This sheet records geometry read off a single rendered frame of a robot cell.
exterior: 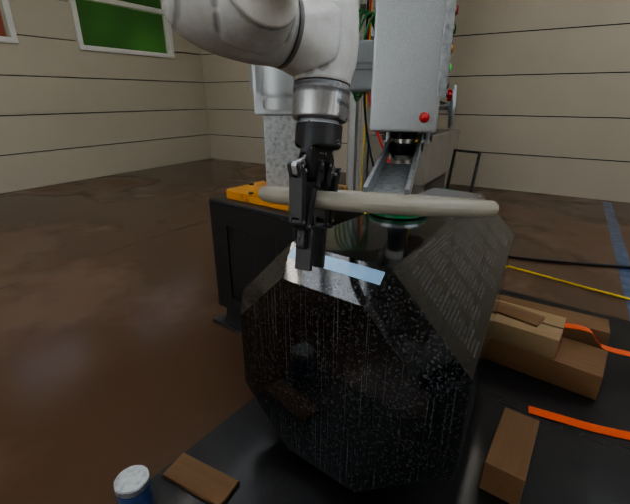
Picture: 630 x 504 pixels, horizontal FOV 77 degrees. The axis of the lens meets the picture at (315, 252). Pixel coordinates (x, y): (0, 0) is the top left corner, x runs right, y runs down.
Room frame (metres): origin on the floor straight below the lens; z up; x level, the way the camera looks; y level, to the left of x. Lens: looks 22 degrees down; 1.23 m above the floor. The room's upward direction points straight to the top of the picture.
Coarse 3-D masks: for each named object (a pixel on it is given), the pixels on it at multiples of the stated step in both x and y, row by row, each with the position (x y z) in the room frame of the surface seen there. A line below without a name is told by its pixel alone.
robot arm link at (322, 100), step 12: (300, 84) 0.64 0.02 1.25; (312, 84) 0.63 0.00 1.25; (324, 84) 0.63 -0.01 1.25; (336, 84) 0.63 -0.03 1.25; (300, 96) 0.64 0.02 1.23; (312, 96) 0.63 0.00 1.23; (324, 96) 0.63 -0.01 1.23; (336, 96) 0.63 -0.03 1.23; (348, 96) 0.66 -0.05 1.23; (300, 108) 0.63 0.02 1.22; (312, 108) 0.62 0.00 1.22; (324, 108) 0.62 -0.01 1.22; (336, 108) 0.63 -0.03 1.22; (300, 120) 0.65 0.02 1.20; (312, 120) 0.63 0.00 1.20; (324, 120) 0.63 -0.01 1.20; (336, 120) 0.65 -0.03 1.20
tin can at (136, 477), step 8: (128, 472) 0.89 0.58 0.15; (136, 472) 0.89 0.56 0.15; (144, 472) 0.89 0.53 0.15; (120, 480) 0.86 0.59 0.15; (128, 480) 0.86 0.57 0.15; (136, 480) 0.86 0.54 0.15; (144, 480) 0.86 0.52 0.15; (120, 488) 0.83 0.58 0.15; (128, 488) 0.83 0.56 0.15; (136, 488) 0.83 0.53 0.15; (144, 488) 0.85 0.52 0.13; (120, 496) 0.82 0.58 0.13; (128, 496) 0.82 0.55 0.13; (136, 496) 0.83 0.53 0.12; (144, 496) 0.84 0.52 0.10; (152, 496) 0.87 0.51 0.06
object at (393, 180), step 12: (384, 132) 1.67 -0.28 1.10; (420, 144) 1.44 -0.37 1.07; (384, 156) 1.36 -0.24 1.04; (384, 168) 1.32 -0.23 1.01; (396, 168) 1.32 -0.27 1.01; (408, 168) 1.31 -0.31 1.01; (372, 180) 1.12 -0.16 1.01; (384, 180) 1.21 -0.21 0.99; (396, 180) 1.20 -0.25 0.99; (408, 180) 1.08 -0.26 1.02; (396, 192) 1.11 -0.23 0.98; (408, 192) 1.01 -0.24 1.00
